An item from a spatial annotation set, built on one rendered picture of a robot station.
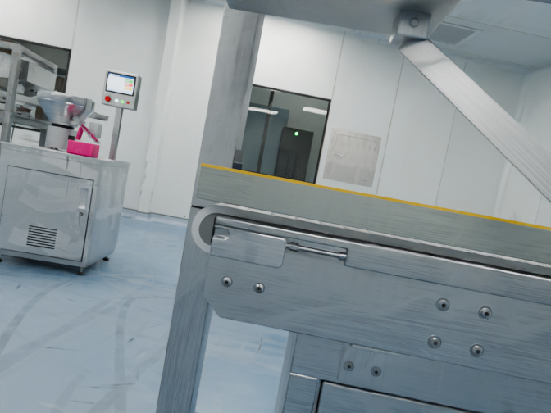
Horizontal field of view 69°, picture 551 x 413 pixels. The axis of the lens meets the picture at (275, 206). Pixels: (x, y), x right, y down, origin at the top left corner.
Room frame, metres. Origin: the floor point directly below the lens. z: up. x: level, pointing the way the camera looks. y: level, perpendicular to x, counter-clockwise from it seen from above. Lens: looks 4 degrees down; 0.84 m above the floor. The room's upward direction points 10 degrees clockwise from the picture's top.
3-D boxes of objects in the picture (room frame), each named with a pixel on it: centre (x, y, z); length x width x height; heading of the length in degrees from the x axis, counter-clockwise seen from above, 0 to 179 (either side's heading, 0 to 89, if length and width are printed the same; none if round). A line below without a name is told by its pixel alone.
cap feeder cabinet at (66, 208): (2.76, 1.44, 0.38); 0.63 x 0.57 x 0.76; 94
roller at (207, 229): (0.53, 0.05, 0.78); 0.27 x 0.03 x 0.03; 177
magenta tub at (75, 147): (2.58, 1.27, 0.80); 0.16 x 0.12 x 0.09; 94
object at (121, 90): (2.92, 1.24, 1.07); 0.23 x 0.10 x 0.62; 94
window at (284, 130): (5.41, 0.21, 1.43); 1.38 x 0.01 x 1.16; 94
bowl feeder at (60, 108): (2.81, 1.49, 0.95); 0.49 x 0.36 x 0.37; 94
